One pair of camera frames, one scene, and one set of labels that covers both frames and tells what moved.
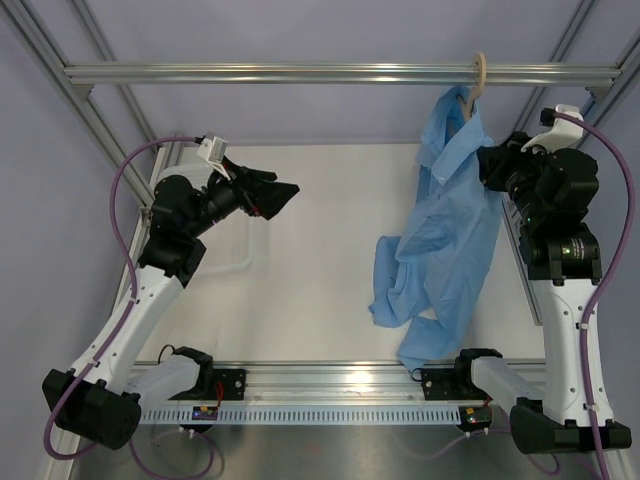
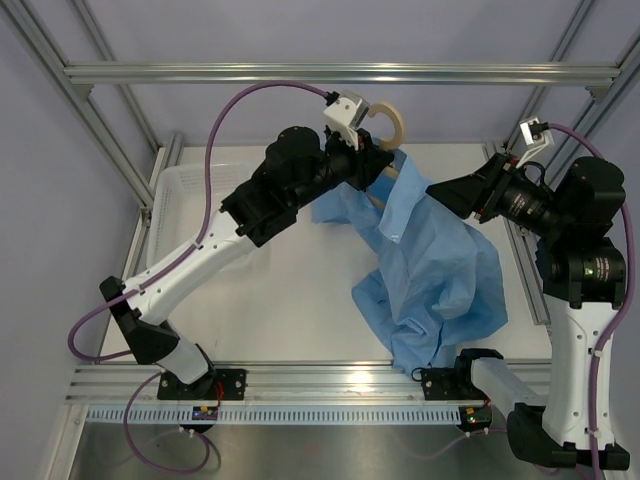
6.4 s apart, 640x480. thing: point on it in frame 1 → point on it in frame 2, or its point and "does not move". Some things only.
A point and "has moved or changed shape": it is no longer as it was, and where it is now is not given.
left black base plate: x=233 y=385 does not move
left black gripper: x=255 y=191 → x=365 y=163
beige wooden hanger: x=482 y=81 → x=401 y=130
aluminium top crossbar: x=342 y=73 does not move
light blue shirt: x=436 y=266 has moved or changed shape
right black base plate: x=449 y=384 does not move
